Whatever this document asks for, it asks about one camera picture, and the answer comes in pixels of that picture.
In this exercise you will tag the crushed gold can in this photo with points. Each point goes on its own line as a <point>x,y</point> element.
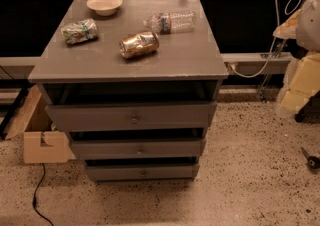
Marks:
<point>139,44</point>

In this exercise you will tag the grey middle drawer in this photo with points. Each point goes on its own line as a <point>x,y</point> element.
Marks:
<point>133,149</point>

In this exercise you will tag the crushed green white can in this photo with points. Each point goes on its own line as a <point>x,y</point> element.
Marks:
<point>81,31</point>

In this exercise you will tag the clear plastic water bottle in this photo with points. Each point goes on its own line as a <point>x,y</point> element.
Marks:
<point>171,22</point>

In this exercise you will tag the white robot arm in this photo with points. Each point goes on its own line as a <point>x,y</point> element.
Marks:
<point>302,77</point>

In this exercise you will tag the grey drawer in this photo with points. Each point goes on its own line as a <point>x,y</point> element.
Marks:
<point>142,172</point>
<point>131,116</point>
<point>133,149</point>

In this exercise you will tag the grey drawer cabinet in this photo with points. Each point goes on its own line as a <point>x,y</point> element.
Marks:
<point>186,67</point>

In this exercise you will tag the grey rail beam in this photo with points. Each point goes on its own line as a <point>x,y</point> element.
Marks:
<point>247,63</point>

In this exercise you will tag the cardboard box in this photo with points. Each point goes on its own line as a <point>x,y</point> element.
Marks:
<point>41,142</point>

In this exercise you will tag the white bowl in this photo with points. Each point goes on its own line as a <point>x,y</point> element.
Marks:
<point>104,7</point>

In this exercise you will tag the small black tool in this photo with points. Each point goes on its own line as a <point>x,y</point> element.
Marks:
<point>313,162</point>

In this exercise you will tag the grey bottom drawer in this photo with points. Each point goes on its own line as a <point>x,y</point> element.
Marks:
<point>142,172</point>

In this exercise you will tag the metal stand pole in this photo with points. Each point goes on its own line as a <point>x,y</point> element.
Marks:
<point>275,63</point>

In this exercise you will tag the grey top drawer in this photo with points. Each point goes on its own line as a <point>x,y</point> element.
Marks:
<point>131,116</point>

